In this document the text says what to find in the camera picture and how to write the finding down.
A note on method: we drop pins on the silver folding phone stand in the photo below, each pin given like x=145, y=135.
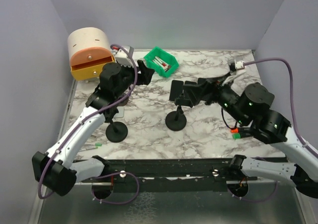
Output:
x=120, y=113

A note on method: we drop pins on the green plastic bin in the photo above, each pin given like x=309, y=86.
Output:
x=170, y=59

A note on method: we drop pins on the orange cap marker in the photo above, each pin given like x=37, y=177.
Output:
x=240, y=130

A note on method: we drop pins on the green cap marker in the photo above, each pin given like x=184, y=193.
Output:
x=241, y=135

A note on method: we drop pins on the black tall phone stand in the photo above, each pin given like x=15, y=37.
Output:
x=176, y=120

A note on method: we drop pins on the green marker left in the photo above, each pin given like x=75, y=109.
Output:
x=91, y=146

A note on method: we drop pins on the beige orange drawer box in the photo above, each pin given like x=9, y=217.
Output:
x=89, y=50

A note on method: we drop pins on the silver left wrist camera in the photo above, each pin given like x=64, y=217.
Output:
x=121, y=57

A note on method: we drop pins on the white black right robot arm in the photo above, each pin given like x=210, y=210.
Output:
x=252, y=109

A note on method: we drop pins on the black phone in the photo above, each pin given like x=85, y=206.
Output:
x=175, y=90

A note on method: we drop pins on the black front rail bar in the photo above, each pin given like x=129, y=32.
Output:
x=169, y=175

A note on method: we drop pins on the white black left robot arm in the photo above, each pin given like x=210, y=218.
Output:
x=55, y=168

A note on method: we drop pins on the items inside green bin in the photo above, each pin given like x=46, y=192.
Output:
x=164, y=65

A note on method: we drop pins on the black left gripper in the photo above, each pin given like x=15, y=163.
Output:
x=144, y=76

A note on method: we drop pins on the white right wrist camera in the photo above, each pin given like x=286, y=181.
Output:
x=237, y=69

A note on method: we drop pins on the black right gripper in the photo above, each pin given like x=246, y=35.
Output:
x=195, y=92

